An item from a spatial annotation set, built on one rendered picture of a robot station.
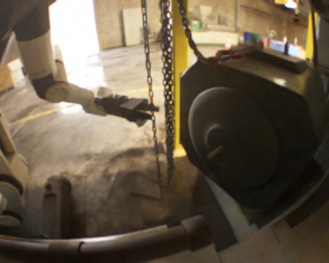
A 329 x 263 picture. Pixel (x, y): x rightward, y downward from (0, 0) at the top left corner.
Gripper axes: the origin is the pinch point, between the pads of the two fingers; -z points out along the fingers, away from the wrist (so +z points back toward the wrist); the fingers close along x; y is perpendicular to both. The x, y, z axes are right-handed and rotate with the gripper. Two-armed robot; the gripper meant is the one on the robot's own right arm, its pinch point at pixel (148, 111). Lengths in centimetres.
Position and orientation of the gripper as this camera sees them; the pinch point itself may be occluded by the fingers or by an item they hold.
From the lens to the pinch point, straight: 55.2
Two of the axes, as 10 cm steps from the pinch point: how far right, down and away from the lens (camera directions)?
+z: -9.0, -2.3, 3.6
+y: -0.4, -7.9, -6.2
